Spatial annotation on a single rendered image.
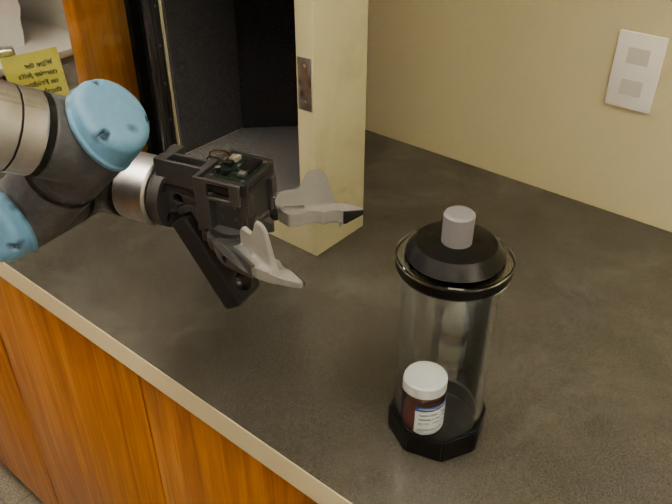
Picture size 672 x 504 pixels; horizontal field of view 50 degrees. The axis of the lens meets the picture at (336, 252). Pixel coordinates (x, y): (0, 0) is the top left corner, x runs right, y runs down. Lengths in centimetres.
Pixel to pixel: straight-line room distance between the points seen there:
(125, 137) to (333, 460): 38
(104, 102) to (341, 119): 42
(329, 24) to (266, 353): 41
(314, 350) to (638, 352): 40
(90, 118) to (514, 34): 79
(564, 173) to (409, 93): 33
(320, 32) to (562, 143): 51
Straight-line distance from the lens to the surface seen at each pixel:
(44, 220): 73
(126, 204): 78
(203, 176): 72
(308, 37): 91
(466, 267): 62
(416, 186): 124
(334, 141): 99
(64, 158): 65
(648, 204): 125
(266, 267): 67
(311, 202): 76
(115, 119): 65
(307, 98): 94
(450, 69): 132
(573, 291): 103
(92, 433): 132
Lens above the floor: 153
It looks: 34 degrees down
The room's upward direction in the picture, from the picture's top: straight up
